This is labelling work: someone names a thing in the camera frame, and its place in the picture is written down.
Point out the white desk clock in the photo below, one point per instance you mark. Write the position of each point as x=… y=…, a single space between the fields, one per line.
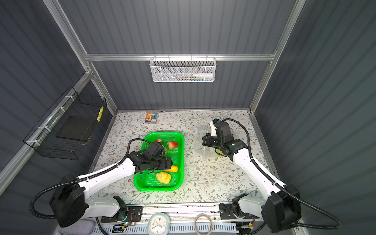
x=159 y=224

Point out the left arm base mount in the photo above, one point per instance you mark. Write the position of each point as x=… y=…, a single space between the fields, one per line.
x=130 y=215

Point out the yellow-green wrinkled pear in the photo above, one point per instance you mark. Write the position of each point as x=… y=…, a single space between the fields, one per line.
x=163 y=178

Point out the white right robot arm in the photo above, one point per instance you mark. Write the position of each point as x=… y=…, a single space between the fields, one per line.
x=279 y=205

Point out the yellow tag on basket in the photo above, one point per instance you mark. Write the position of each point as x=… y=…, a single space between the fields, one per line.
x=100 y=113

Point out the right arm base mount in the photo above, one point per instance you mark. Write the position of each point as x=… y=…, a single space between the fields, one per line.
x=232 y=211

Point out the red apple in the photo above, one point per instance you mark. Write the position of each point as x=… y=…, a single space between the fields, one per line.
x=172 y=145

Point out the grey cloth pouch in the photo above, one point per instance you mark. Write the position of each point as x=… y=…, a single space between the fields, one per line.
x=82 y=227

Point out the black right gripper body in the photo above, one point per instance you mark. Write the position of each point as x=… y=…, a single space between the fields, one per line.
x=207 y=141

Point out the black wire basket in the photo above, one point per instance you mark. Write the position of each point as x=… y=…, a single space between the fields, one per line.
x=66 y=131

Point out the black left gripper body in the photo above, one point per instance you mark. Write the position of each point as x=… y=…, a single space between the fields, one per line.
x=166 y=162

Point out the white wire mesh basket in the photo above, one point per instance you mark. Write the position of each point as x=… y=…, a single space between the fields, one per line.
x=183 y=71

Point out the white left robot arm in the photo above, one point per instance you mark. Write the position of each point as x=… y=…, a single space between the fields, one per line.
x=71 y=200

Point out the green plastic tray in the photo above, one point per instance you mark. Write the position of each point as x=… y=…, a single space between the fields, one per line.
x=146 y=181

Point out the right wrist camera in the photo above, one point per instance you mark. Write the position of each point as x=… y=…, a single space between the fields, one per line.
x=212 y=125

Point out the orange carrot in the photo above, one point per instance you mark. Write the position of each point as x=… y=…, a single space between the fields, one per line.
x=173 y=169

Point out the coloured marker pack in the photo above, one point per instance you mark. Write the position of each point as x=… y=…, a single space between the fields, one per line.
x=151 y=117

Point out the clear zip top bag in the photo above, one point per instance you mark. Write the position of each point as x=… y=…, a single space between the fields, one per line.
x=204 y=152

